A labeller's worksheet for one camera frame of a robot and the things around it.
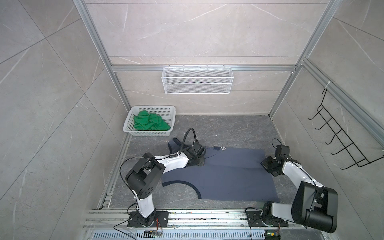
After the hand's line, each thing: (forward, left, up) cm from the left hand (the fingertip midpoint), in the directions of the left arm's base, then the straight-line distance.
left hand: (201, 157), depth 93 cm
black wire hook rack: (-15, -61, +29) cm, 69 cm away
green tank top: (+29, +41, +3) cm, 51 cm away
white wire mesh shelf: (+45, +1, +27) cm, 52 cm away
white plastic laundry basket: (+39, +25, +3) cm, 46 cm away
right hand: (-5, -38, 0) cm, 39 cm away
